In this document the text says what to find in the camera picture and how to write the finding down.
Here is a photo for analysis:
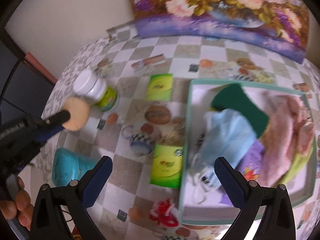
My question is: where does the lime green cloth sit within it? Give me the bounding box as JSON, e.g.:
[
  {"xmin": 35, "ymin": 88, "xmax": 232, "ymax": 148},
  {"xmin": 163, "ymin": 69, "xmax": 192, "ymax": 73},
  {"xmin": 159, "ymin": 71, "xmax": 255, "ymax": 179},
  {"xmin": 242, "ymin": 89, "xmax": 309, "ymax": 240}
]
[{"xmin": 277, "ymin": 142, "xmax": 313, "ymax": 185}]

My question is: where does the white tray teal rim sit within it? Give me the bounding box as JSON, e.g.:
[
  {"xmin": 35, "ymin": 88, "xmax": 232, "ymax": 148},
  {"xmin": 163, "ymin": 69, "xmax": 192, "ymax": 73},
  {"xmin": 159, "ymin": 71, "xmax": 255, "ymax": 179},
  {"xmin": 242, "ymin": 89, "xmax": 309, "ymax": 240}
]
[{"xmin": 179, "ymin": 79, "xmax": 317, "ymax": 226}]

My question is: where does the person's left hand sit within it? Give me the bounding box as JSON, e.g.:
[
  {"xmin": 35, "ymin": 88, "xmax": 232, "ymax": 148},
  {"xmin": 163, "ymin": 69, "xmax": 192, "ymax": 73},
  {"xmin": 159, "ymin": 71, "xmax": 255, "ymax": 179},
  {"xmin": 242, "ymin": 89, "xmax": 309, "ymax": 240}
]
[{"xmin": 1, "ymin": 177, "xmax": 34, "ymax": 230}]

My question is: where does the red pipe cleaner flower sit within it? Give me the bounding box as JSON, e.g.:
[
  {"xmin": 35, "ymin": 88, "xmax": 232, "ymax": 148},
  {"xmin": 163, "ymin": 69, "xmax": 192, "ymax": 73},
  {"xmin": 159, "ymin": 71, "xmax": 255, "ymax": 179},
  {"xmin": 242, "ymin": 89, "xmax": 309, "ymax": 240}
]
[{"xmin": 149, "ymin": 199, "xmax": 179, "ymax": 228}]

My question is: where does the purple cartoon packet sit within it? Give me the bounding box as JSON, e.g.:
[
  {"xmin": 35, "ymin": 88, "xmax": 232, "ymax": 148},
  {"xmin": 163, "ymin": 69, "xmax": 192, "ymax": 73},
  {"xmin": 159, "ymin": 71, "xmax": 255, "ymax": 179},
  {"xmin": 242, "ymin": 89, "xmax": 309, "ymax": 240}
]
[{"xmin": 221, "ymin": 139, "xmax": 266, "ymax": 205}]

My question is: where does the floral painting canvas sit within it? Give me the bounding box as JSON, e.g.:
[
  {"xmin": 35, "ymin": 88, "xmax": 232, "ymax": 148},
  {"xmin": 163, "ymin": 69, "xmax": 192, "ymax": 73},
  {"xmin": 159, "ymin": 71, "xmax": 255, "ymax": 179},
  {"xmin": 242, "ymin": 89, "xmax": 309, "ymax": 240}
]
[{"xmin": 130, "ymin": 0, "xmax": 309, "ymax": 63}]

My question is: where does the green tissue pack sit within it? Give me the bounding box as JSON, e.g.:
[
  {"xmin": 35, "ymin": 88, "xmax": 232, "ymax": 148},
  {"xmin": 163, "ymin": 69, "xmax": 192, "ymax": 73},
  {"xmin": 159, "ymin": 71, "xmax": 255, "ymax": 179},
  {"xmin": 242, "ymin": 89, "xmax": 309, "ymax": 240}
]
[
  {"xmin": 145, "ymin": 74, "xmax": 173, "ymax": 101},
  {"xmin": 150, "ymin": 145, "xmax": 183, "ymax": 189}
]

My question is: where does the beige round powder puff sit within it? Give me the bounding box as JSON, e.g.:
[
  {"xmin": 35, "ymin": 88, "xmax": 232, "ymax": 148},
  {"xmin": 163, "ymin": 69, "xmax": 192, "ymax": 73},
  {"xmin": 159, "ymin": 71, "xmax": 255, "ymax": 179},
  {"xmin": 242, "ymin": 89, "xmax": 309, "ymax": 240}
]
[{"xmin": 61, "ymin": 97, "xmax": 90, "ymax": 132}]

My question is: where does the teal plastic toy box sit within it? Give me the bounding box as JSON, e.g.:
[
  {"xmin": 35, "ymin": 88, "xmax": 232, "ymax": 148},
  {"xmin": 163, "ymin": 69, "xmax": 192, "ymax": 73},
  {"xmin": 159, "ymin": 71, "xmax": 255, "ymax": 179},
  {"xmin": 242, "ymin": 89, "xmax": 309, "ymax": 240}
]
[{"xmin": 52, "ymin": 147, "xmax": 97, "ymax": 187}]

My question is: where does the green yellow scrub sponge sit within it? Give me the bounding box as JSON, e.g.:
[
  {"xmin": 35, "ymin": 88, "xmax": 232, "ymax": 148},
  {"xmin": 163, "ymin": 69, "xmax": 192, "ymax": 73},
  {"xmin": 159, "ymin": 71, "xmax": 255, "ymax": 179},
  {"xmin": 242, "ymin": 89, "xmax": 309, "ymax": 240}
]
[{"xmin": 211, "ymin": 83, "xmax": 269, "ymax": 138}]

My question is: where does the pink floral fabric bundle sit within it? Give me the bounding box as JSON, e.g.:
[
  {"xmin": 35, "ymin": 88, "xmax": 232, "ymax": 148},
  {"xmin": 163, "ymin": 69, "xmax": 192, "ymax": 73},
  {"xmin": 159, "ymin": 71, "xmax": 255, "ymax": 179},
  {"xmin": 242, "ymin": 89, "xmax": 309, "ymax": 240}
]
[{"xmin": 287, "ymin": 96, "xmax": 315, "ymax": 156}]

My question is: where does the pink fluffy towel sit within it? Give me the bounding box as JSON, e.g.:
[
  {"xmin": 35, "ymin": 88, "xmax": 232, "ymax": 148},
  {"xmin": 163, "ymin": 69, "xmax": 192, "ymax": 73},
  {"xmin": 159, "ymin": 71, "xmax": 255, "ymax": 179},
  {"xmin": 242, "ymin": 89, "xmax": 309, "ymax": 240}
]
[{"xmin": 257, "ymin": 94, "xmax": 316, "ymax": 188}]

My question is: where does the blue face mask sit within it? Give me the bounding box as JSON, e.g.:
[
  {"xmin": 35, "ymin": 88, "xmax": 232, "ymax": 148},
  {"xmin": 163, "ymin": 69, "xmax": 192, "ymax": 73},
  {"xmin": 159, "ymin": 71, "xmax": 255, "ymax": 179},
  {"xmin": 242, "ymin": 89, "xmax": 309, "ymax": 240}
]
[{"xmin": 190, "ymin": 108, "xmax": 258, "ymax": 204}]

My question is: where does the white pill bottle green label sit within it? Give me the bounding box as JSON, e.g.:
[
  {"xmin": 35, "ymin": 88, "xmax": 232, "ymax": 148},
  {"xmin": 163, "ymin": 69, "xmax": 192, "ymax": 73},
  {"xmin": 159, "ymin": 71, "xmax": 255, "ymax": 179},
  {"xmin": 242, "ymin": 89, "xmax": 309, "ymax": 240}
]
[{"xmin": 73, "ymin": 69, "xmax": 118, "ymax": 112}]

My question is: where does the patterned tablecloth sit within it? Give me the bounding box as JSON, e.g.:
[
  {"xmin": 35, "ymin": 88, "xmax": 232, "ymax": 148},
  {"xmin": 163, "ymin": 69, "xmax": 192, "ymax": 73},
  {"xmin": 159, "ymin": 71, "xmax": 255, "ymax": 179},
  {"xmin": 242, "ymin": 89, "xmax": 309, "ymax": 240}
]
[{"xmin": 35, "ymin": 24, "xmax": 319, "ymax": 239}]

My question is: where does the leopard print scrunchie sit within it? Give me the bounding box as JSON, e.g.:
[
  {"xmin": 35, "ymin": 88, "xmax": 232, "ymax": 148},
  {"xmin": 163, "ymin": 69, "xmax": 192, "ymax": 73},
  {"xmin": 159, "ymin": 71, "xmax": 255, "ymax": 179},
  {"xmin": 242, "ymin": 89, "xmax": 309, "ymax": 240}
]
[{"xmin": 196, "ymin": 132, "xmax": 206, "ymax": 149}]

